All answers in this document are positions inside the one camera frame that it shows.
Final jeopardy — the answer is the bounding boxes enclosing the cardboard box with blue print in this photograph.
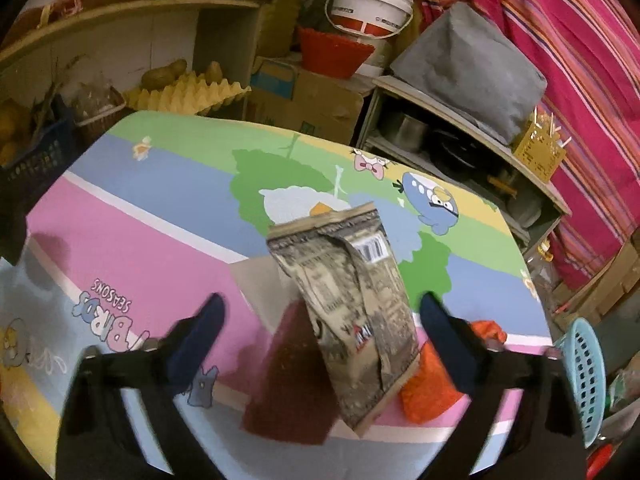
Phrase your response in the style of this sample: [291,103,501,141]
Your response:
[247,57,365,144]

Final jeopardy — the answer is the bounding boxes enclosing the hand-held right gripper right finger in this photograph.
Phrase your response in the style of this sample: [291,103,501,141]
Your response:
[417,292,589,480]

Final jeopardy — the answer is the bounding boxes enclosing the pile of oranges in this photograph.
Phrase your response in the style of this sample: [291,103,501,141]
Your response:
[0,99,37,167]

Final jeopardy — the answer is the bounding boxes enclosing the bunch of chopsticks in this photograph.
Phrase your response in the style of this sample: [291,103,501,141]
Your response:
[529,107,574,144]

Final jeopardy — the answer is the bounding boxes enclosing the white container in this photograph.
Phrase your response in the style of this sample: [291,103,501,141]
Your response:
[515,192,547,229]

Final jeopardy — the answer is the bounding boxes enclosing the striped cartoon tablecloth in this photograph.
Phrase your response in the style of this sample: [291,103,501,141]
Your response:
[0,110,554,477]

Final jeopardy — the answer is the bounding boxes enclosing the dark red packet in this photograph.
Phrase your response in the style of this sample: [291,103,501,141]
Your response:
[229,255,347,447]

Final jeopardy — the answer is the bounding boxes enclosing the yellow oil jug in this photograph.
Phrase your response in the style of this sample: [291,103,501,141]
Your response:
[259,0,302,59]

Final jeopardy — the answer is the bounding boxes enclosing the black pan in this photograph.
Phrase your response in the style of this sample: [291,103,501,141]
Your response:
[429,130,497,177]

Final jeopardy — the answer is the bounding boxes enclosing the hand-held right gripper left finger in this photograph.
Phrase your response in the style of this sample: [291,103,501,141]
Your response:
[55,292,227,480]

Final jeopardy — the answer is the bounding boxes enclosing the stack of yellow egg trays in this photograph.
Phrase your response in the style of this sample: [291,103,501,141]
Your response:
[122,71,252,117]

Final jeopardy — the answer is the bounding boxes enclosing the pink striped hanging cloth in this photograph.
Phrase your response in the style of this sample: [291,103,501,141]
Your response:
[415,0,640,287]

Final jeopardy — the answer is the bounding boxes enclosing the light blue plastic basket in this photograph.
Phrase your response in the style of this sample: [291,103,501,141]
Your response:
[554,317,607,450]

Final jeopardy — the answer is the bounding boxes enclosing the red net bag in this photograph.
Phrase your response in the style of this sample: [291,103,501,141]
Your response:
[10,0,147,37]

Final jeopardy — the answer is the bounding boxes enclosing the wooden shelf unit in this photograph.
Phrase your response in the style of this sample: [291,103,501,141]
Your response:
[0,0,262,113]

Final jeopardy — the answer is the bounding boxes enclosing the white plastic bucket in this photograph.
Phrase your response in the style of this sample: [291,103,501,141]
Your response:
[324,0,415,42]

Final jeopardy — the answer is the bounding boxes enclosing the dark blue plastic crate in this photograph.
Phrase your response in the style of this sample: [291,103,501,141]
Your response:
[0,105,77,217]

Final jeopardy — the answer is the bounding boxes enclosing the low wooden cabinet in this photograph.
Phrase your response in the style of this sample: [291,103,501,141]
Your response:
[354,76,572,257]

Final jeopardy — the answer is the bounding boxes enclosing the large potato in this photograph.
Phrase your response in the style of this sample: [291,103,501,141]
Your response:
[140,59,189,89]

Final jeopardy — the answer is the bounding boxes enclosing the cardboard wall pieces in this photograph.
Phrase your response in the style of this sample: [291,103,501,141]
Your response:
[554,239,640,322]

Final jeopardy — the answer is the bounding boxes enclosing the small steel pot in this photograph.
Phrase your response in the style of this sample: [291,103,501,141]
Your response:
[392,112,432,154]

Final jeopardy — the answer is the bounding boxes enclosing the grey cushion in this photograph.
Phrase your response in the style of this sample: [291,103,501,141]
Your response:
[389,2,549,144]

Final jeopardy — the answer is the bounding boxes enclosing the orange plastic wrapper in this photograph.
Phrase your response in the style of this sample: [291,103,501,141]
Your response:
[399,319,507,424]

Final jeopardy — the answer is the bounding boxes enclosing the red plastic basin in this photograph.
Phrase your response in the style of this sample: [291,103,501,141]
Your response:
[298,27,376,80]

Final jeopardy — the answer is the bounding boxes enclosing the yellow chopstick holder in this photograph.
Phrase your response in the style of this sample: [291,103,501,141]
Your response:
[512,120,569,184]

